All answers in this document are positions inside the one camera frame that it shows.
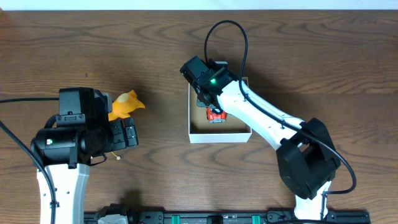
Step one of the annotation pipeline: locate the red toy fire truck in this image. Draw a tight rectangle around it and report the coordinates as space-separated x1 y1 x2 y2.
206 108 227 123

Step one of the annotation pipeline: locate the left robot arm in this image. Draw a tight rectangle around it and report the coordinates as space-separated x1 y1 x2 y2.
30 116 139 223

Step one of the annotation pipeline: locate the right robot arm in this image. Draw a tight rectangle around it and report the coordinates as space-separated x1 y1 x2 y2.
188 81 331 220

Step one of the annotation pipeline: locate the cream pellet drum toy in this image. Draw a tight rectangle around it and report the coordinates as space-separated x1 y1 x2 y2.
107 151 121 161

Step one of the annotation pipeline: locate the orange rubber animal toy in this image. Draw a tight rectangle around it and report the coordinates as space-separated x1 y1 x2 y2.
108 90 146 121

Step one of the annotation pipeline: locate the white cardboard box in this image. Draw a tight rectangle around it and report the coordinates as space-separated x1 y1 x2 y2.
188 85 252 144

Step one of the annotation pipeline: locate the black mounting rail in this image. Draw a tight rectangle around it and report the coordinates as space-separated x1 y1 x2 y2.
83 204 371 224

